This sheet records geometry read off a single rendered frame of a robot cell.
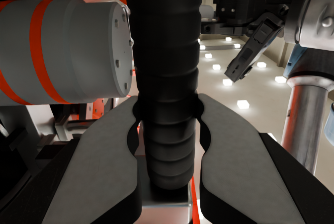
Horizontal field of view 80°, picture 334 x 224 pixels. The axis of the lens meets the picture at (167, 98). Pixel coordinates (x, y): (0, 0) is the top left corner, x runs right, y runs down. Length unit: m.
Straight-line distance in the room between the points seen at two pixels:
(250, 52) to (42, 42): 0.27
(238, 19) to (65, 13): 0.22
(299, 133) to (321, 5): 0.40
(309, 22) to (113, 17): 0.22
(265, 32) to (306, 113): 0.36
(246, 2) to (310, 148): 0.43
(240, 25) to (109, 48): 0.19
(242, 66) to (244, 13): 0.08
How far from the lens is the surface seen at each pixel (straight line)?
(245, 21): 0.31
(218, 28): 0.31
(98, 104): 0.61
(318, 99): 0.66
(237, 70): 0.35
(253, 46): 0.33
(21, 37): 0.27
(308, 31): 0.29
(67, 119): 0.42
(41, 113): 0.39
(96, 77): 0.25
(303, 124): 0.63
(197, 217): 3.04
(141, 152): 0.26
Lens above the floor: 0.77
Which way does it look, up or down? 30 degrees up
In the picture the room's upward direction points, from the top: 178 degrees clockwise
